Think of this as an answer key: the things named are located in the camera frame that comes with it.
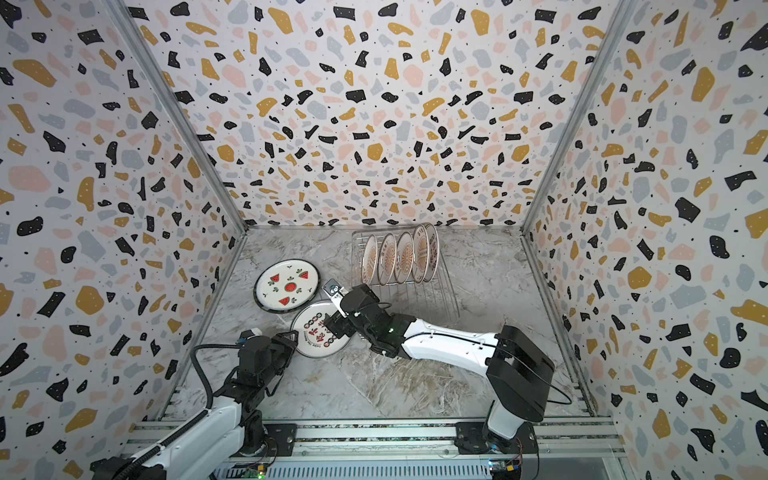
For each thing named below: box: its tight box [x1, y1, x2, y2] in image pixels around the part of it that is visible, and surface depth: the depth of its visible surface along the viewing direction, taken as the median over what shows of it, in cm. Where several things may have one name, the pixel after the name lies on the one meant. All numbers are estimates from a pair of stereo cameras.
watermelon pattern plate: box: [254, 258, 321, 313], surface depth 103 cm
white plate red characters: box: [291, 300, 352, 359], surface depth 94 cm
